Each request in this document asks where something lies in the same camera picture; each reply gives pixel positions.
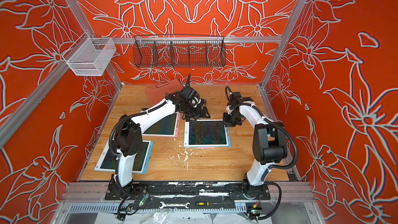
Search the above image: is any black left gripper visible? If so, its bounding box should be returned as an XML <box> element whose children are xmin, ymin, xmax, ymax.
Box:
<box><xmin>183</xmin><ymin>103</ymin><xmax>212</xmax><ymax>121</ymax></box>

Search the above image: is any clear plastic wall bin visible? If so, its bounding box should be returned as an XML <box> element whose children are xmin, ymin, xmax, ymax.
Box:
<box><xmin>62</xmin><ymin>37</ymin><xmax>116</xmax><ymax>76</ymax></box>

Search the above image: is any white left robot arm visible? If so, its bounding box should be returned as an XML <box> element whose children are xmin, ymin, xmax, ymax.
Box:
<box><xmin>108</xmin><ymin>86</ymin><xmax>210</xmax><ymax>188</ymax></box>

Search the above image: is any blue framed tablet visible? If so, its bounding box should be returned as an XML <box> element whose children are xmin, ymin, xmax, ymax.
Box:
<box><xmin>94</xmin><ymin>140</ymin><xmax>153</xmax><ymax>174</ymax></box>
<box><xmin>183</xmin><ymin>119</ymin><xmax>231</xmax><ymax>148</ymax></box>

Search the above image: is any blue framed front tablet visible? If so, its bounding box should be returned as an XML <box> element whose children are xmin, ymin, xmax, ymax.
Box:
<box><xmin>94</xmin><ymin>140</ymin><xmax>153</xmax><ymax>174</ymax></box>

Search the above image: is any black wire wall basket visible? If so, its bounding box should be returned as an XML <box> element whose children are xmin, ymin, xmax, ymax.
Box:
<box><xmin>133</xmin><ymin>34</ymin><xmax>227</xmax><ymax>68</ymax></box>

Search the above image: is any silver open-end wrench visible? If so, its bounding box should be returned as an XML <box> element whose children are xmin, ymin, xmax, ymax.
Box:
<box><xmin>159</xmin><ymin>201</ymin><xmax>190</xmax><ymax>209</ymax></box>

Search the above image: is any yellow handled screwdriver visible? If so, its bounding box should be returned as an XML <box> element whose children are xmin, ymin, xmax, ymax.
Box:
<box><xmin>195</xmin><ymin>201</ymin><xmax>232</xmax><ymax>206</ymax></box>

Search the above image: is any pink framed writing tablet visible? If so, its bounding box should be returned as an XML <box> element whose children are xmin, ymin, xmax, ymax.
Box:
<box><xmin>143</xmin><ymin>113</ymin><xmax>180</xmax><ymax>137</ymax></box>

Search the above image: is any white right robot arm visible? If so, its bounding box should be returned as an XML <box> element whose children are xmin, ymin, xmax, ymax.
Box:
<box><xmin>223</xmin><ymin>86</ymin><xmax>298</xmax><ymax>191</ymax></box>

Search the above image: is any red plastic tool case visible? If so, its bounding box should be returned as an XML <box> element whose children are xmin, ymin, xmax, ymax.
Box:
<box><xmin>145</xmin><ymin>79</ymin><xmax>183</xmax><ymax>106</ymax></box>

